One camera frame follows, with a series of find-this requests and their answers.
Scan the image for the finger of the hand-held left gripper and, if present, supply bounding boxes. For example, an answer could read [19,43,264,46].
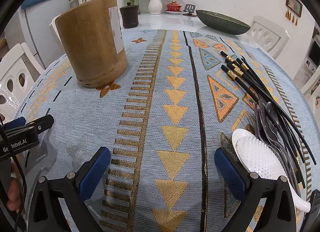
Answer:
[24,115,55,133]
[3,116,27,132]

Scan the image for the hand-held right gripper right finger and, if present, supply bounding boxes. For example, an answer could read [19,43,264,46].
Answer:
[214,147,304,232]

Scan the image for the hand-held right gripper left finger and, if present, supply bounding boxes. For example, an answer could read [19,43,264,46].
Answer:
[26,146,112,232]

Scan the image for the bamboo utensil holder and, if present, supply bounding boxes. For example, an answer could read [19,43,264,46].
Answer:
[55,0,128,89]

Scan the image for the bundle of black chopsticks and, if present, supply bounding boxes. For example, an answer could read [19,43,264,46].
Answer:
[220,51,317,190]

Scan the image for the person's left hand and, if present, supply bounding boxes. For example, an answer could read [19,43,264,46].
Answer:
[6,169,24,211]

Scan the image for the white chair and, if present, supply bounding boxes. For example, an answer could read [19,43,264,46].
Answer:
[0,42,47,122]
[49,14,63,52]
[299,72,320,122]
[246,16,290,60]

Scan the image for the blue patterned tablecloth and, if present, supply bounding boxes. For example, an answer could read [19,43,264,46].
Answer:
[12,29,313,232]

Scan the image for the white refrigerator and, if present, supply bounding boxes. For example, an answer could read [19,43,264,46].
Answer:
[4,0,70,70]

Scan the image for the dark brown pot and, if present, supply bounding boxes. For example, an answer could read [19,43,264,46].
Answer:
[119,2,139,29]

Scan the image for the dark green bowl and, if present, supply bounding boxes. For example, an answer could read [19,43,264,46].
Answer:
[195,10,251,35]

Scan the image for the hanging tassels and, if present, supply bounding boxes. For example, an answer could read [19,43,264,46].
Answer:
[285,9,299,26]

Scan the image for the dark phone stand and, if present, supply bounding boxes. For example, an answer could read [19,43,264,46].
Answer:
[182,4,198,16]

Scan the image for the red lidded teacup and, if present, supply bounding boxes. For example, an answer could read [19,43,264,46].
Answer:
[165,1,181,14]

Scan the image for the small framed picture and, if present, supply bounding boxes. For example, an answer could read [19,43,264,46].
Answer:
[286,0,303,18]

